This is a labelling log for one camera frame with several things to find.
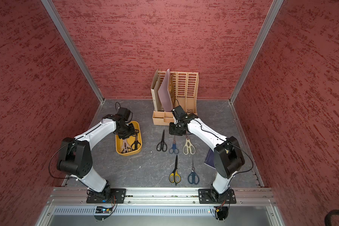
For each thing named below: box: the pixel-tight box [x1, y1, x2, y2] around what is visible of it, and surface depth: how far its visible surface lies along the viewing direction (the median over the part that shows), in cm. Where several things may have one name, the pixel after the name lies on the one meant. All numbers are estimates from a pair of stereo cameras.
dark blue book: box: [203, 148, 216, 170], surface depth 89 cm
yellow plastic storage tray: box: [115, 120, 143, 157], surface depth 94 cm
